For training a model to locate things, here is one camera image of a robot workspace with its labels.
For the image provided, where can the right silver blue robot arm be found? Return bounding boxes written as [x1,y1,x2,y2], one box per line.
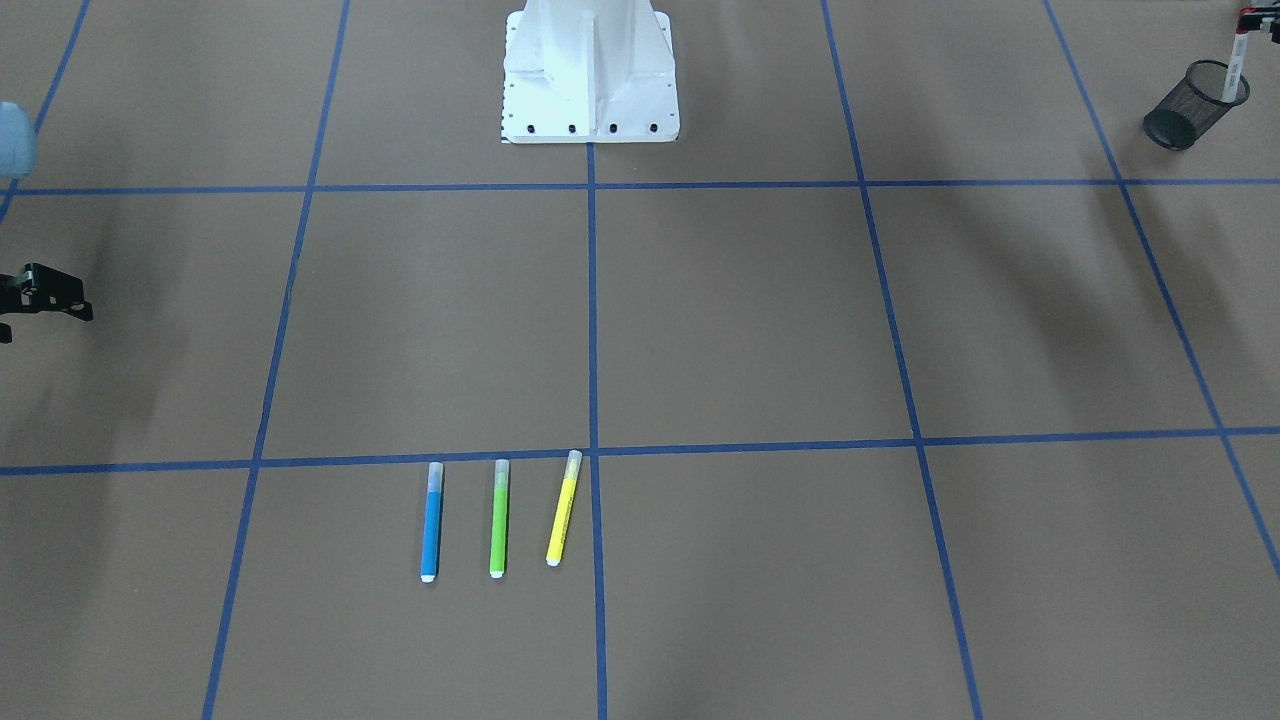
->
[0,101,38,181]

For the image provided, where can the blue highlighter pen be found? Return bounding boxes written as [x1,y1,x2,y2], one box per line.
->
[420,461,444,584]

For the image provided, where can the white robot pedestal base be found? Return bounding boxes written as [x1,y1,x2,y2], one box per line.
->
[500,1,681,145]

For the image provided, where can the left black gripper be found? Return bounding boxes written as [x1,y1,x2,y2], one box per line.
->
[1238,5,1280,44]

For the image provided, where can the red white marker pen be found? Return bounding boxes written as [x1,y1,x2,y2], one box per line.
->
[1220,31,1249,106]

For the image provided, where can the brown paper table cover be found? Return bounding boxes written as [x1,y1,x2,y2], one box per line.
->
[3,1,1277,719]

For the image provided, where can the yellow highlighter pen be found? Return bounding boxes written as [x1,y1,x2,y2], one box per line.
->
[545,448,582,568]

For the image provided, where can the near black mesh pen cup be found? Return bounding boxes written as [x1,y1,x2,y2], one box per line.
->
[1142,59,1251,151]

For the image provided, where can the green highlighter pen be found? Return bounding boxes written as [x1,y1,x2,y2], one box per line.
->
[488,459,509,580]

